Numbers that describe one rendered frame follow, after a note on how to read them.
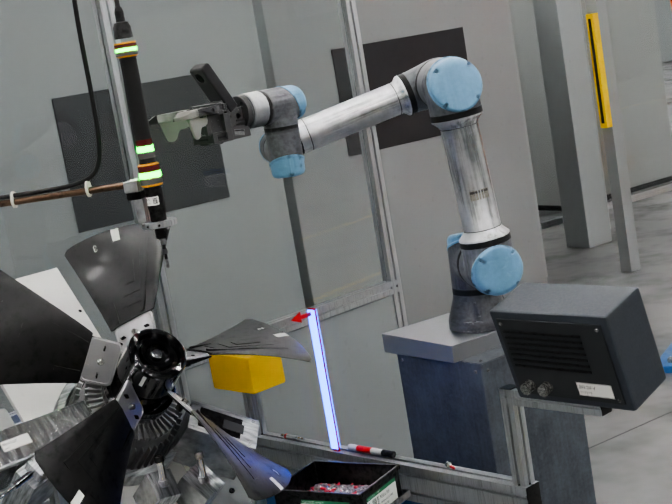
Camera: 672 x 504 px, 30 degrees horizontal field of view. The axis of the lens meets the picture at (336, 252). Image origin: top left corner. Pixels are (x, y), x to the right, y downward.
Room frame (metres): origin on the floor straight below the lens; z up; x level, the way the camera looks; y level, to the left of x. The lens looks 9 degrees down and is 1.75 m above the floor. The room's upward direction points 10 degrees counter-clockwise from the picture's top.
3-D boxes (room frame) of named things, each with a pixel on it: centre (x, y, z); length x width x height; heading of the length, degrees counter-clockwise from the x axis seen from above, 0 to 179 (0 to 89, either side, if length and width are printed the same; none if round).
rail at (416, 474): (2.64, 0.00, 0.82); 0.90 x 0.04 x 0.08; 41
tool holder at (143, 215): (2.48, 0.35, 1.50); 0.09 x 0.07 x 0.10; 76
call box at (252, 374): (2.94, 0.26, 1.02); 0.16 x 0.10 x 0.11; 41
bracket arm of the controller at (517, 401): (2.24, -0.35, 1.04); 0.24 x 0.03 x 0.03; 41
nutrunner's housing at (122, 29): (2.48, 0.34, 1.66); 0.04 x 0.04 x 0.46
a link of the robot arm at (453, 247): (2.91, -0.32, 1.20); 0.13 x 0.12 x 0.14; 9
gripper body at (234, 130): (2.61, 0.19, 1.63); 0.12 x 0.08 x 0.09; 131
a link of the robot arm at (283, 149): (2.73, 0.07, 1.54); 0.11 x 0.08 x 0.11; 9
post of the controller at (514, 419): (2.32, -0.28, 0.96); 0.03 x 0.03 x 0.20; 41
